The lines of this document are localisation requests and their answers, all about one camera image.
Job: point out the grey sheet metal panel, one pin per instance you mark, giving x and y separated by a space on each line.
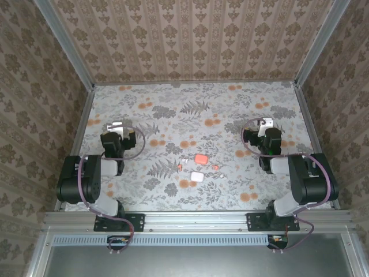
201 262

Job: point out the aluminium side rail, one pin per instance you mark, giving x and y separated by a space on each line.
310 124
76 144

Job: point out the aluminium frame post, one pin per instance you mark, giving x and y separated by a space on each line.
320 43
64 43

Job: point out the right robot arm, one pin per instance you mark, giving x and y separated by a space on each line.
314 187

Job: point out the thin aluminium wall rail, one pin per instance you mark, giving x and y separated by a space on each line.
196 83

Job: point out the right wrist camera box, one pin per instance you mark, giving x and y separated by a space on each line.
266 121

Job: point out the floral patterned table cover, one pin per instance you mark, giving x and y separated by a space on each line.
201 115

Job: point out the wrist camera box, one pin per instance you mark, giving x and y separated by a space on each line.
115 127
266 121

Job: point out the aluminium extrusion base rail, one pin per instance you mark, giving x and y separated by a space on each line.
196 220

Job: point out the coral earbud charging case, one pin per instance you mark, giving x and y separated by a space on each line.
201 159

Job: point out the white earbud charging case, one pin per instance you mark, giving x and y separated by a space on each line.
197 176

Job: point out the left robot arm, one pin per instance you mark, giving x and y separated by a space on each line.
72 184

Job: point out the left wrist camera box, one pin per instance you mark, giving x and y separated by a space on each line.
115 127

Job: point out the aluminium panel frame bar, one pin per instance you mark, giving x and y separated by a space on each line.
39 254
353 256

